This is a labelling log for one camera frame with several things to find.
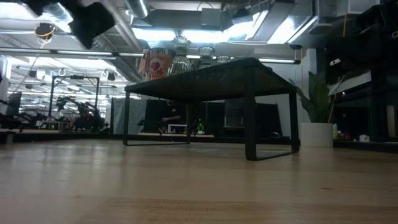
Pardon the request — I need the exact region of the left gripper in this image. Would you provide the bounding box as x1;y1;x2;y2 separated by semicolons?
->
21;0;116;50

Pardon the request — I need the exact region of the scented candle tin orange label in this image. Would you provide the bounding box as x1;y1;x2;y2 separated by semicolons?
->
137;47;177;82

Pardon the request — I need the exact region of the black round ceiling device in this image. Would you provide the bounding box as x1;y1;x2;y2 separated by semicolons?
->
34;22;57;40

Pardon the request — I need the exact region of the grey partition panel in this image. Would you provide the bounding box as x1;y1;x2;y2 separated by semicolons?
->
111;98;147;135

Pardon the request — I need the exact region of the dark computer monitor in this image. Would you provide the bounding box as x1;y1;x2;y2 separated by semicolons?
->
6;91;23;118

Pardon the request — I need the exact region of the grey ceiling box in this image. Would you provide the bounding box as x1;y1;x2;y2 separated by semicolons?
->
201;7;234;31

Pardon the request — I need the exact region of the person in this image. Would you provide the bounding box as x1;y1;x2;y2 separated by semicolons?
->
160;99;185;126

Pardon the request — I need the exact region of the black perforated metal shelf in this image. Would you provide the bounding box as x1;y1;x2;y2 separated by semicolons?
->
123;57;301;162

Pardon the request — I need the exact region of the green leafy plant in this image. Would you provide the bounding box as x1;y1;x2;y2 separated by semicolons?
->
288;70;346;124

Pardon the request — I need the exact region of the white plant pot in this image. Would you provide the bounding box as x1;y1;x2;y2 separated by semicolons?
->
300;122;335;148

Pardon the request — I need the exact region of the silver round air duct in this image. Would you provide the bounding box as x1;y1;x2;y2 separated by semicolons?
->
125;0;151;19

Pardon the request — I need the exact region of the black background gantry frame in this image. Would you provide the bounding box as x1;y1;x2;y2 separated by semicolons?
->
48;75;101;119

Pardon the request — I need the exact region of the black aluminium table frame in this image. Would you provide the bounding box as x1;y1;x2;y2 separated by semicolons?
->
0;129;398;154

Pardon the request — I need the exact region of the small white display frame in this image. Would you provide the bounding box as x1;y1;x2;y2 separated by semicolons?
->
167;123;188;134

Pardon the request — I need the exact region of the black desk frame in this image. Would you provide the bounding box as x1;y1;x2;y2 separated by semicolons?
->
334;68;398;150

